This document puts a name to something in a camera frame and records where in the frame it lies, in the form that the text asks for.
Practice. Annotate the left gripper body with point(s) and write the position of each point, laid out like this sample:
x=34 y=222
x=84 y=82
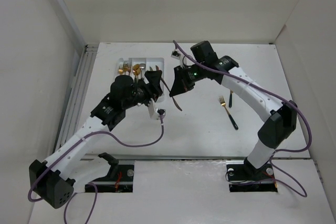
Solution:
x=147 y=96

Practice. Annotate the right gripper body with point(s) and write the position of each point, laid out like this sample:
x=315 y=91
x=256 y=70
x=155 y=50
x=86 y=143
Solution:
x=188 y=76

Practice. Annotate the silver spoon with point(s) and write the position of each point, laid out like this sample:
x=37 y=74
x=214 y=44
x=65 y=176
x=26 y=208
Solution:
x=142 y=68

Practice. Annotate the gold fork green handle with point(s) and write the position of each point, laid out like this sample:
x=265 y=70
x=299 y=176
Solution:
x=125 y=68

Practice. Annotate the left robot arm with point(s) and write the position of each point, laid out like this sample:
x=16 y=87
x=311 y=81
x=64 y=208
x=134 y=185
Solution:
x=54 y=179

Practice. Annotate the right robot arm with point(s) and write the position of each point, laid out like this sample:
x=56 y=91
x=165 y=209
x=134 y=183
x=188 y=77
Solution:
x=279 y=118

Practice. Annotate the white cutlery tray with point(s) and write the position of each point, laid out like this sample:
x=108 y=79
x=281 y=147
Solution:
x=123 y=89

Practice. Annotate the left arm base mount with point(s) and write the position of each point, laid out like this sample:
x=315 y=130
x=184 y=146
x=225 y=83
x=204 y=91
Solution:
x=118 y=178

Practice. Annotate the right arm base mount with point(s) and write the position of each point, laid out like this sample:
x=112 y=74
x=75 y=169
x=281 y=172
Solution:
x=242 y=182

